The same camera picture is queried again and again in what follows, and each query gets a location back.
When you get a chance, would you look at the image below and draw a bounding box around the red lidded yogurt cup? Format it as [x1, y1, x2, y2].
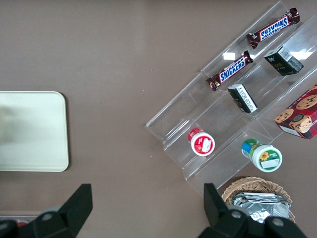
[187, 127, 215, 157]

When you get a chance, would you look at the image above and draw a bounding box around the red chocolate chip cookie box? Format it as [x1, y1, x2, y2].
[273, 83, 317, 141]

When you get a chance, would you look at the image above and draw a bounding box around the beige plastic tray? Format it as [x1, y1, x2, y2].
[0, 91, 69, 173]

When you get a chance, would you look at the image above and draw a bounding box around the clear acrylic stepped shelf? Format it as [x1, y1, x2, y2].
[145, 0, 317, 199]

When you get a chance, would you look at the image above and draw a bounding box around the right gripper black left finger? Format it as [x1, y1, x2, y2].
[16, 183, 94, 238]

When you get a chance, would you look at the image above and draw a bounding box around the small black carton box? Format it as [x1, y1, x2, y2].
[227, 83, 258, 114]
[263, 45, 305, 76]

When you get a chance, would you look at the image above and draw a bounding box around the green sunflower lidded cup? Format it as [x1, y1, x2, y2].
[241, 138, 283, 173]

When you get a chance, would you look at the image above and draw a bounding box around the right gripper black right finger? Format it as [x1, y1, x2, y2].
[198, 183, 267, 238]

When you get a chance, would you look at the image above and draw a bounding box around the light wicker basket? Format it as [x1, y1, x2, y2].
[221, 176, 297, 224]

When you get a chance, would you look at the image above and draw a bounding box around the Snickers chocolate bar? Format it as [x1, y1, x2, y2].
[246, 7, 301, 50]
[206, 50, 254, 92]

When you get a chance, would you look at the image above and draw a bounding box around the silver foil wrapped packet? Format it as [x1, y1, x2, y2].
[231, 192, 291, 224]

